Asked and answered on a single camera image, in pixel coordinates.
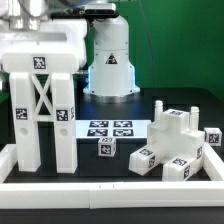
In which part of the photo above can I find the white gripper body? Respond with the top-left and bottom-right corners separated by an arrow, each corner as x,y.
0,19 -> 87,72

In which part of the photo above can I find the white chair back frame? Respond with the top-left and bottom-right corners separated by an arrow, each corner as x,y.
3,52 -> 79,173

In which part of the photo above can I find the white tagged cube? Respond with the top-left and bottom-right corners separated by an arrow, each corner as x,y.
98,136 -> 116,157
204,127 -> 222,146

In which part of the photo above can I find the white seat block with pegs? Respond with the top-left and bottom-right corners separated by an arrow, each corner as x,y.
147,100 -> 205,164

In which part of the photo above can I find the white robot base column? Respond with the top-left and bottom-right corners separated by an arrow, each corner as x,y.
83,0 -> 141,104

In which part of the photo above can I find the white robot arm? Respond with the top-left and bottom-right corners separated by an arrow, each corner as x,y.
0,0 -> 88,74

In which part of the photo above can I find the white chair seat plate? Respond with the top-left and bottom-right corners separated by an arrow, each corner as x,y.
76,120 -> 151,139

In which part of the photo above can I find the black camera on stand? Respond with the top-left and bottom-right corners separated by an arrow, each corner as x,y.
66,3 -> 120,21

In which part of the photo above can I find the white left barrier rail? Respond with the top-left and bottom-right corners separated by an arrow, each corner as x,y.
0,144 -> 18,184

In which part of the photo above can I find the white barrier rail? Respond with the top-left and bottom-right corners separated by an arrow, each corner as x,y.
202,142 -> 224,181
0,144 -> 18,184
0,181 -> 224,209

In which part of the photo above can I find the white front barrier rail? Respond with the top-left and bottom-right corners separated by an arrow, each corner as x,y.
0,181 -> 224,209

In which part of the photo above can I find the white right barrier rail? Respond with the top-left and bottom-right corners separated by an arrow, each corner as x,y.
202,142 -> 224,181

